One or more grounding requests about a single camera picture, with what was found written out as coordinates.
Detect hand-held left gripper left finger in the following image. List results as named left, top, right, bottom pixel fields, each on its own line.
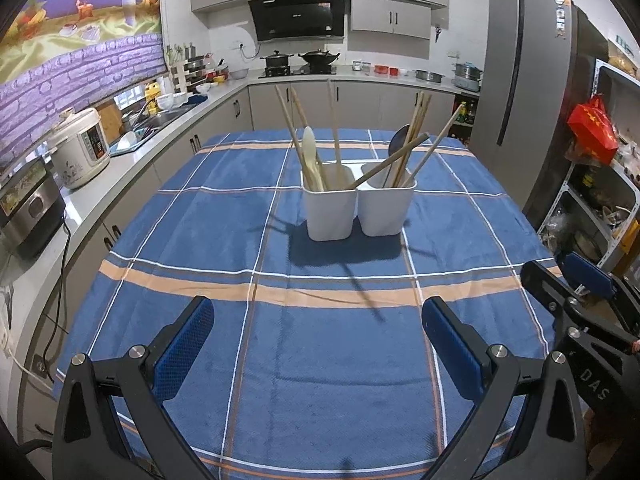
left=51, top=296, right=216, bottom=480

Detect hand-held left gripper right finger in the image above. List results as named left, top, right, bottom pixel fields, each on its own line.
left=421, top=296, right=590, bottom=480

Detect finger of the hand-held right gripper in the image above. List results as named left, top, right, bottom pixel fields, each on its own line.
left=557, top=251, right=640, bottom=340
left=521, top=259, right=590, bottom=335

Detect white two-compartment utensil holder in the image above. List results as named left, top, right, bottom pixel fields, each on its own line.
left=300, top=160, right=418, bottom=242

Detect single wooden chopstick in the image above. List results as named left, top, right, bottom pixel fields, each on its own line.
left=406, top=105, right=464, bottom=183
left=326, top=79, right=343, bottom=166

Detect metal spoon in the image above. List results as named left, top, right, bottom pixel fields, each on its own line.
left=382, top=125, right=412, bottom=188

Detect bunch of wooden chopsticks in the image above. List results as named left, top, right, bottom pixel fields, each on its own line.
left=275, top=85, right=433, bottom=192

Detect cream plastic spoon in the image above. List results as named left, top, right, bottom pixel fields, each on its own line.
left=301, top=126, right=326, bottom=192

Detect metal storage shelf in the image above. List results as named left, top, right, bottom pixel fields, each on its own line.
left=537, top=57, right=640, bottom=282

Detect blue plaid tablecloth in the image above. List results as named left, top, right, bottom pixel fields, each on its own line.
left=55, top=129, right=568, bottom=480

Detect red bag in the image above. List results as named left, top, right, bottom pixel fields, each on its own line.
left=567, top=94, right=621, bottom=166

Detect grey refrigerator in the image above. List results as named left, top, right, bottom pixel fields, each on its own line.
left=470, top=0, right=609, bottom=217

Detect group of condiment bottles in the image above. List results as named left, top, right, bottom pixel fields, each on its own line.
left=452, top=100, right=476, bottom=126

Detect black silver countertop appliance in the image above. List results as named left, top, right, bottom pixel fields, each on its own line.
left=0, top=157, right=67, bottom=259

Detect white electric rice cooker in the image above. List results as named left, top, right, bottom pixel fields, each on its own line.
left=50, top=107, right=111, bottom=191

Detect steel steamer pot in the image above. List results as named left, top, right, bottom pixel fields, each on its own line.
left=452, top=61, right=484, bottom=92

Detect stainless steel sink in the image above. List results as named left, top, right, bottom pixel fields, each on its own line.
left=125, top=104, right=196, bottom=131

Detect wooden cutting board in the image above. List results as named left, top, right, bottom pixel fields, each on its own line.
left=97, top=102, right=124, bottom=141

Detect grey lower kitchen cabinets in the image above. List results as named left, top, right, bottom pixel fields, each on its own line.
left=65, top=82, right=462, bottom=261

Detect wooden plate rack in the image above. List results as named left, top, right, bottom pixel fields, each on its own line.
left=170, top=55, right=209, bottom=94

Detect black gas stove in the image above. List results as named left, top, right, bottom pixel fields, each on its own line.
left=258, top=65, right=336, bottom=79

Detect black lidded pot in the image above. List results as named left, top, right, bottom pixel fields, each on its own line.
left=260, top=51, right=296, bottom=69

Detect black wok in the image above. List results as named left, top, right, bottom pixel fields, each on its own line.
left=298, top=49, right=342, bottom=66

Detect black range hood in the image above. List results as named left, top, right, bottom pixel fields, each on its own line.
left=248, top=0, right=349, bottom=41

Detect black power cable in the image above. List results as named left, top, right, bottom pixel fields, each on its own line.
left=44, top=210, right=72, bottom=382

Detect small grey wall cabinet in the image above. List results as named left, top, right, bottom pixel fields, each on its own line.
left=350, top=0, right=432, bottom=61

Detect purple brick wall poster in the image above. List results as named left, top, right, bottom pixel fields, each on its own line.
left=0, top=0, right=166, bottom=162

